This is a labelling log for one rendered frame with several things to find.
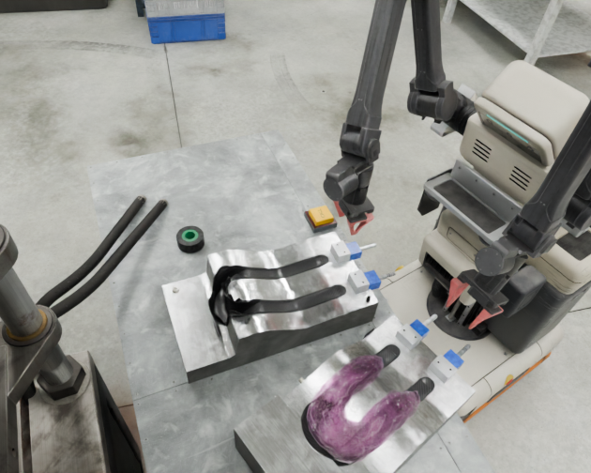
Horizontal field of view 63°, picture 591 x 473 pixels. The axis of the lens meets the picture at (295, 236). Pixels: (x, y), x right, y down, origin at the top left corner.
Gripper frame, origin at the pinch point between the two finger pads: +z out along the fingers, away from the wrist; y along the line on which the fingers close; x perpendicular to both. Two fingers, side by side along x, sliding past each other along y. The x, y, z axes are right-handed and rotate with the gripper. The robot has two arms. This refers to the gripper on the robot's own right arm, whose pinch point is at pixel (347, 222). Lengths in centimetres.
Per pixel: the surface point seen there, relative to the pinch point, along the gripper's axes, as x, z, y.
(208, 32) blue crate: 42, 93, -305
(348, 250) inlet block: 1.1, 9.4, 1.5
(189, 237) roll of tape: -36.3, 21.1, -26.4
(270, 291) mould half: -23.0, 11.3, 6.3
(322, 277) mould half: -8.1, 12.6, 5.6
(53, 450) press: -78, 24, 22
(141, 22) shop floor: -4, 101, -352
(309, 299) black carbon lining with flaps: -14.0, 13.5, 10.5
